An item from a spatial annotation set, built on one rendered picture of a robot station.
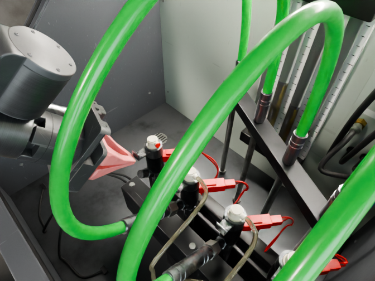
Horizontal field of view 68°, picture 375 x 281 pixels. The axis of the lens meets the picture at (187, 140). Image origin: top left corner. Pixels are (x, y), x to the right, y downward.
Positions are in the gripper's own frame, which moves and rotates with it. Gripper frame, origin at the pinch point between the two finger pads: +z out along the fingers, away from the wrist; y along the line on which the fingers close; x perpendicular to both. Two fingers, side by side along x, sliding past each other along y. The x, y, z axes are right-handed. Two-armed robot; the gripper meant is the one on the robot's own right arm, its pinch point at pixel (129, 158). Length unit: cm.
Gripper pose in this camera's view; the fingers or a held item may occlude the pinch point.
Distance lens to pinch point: 40.8
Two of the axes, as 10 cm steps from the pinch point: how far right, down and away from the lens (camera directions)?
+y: 6.3, -7.3, -2.7
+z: 6.0, 2.4, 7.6
